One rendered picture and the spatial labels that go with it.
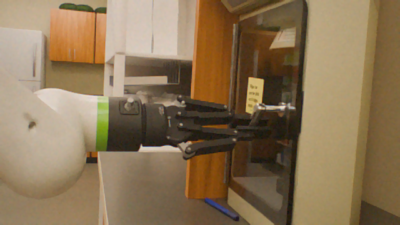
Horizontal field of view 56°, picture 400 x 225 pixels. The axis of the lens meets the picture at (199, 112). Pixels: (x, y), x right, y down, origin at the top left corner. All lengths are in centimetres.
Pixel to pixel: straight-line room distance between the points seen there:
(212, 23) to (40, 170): 63
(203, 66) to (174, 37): 92
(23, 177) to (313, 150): 45
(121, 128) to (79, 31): 523
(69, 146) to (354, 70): 48
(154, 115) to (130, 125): 4
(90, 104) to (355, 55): 45
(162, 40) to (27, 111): 146
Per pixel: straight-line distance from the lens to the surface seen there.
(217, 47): 98
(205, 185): 101
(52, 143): 48
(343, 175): 72
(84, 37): 580
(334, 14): 69
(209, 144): 65
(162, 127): 63
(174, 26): 188
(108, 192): 104
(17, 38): 553
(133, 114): 61
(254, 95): 80
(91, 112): 61
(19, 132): 48
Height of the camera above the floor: 124
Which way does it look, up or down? 4 degrees down
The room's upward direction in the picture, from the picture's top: 3 degrees clockwise
